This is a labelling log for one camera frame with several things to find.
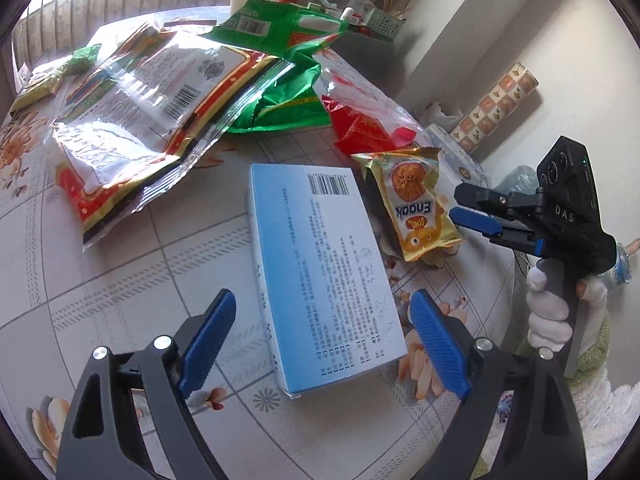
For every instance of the patterned paper roll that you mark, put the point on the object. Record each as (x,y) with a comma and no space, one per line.
(495,105)

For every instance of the person's right hand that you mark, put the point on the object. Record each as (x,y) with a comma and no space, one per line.
(545,320)

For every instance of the clear plastic bag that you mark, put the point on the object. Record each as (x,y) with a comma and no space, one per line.
(365,0)

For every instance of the clear red-bordered packaging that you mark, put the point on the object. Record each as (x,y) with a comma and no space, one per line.
(150,110)

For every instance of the white plastic bag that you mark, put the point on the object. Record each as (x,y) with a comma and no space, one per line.
(442,115)

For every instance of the orange snack packet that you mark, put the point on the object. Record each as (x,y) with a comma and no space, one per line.
(415,200)

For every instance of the yellow-green packet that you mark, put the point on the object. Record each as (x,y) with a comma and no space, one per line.
(37,85)

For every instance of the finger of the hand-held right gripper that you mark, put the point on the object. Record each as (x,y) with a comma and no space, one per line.
(495,202)
(475,222)

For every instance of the blue and white box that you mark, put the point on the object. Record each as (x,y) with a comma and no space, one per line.
(325,270)

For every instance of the small white bottle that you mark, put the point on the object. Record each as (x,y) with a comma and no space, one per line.
(347,14)

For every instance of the toilet paper pack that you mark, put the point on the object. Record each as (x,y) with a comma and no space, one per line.
(460,160)

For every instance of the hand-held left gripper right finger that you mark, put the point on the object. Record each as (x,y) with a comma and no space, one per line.
(440,345)

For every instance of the green foil bag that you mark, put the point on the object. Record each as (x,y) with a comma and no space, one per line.
(295,105)

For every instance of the red and clear wrapper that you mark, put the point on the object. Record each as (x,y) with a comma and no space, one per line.
(360,130)

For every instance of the green plastic basket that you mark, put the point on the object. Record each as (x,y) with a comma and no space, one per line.
(385,25)

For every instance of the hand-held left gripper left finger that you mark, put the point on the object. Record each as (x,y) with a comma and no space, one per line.
(210,340)

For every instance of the window railing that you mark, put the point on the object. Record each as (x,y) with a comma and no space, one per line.
(100,0)

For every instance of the floral plastic tablecloth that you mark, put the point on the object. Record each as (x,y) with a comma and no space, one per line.
(150,285)

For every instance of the small green packet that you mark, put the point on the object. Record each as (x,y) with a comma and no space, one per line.
(85,56)

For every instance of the large water jug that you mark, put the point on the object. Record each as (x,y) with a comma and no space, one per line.
(520,177)

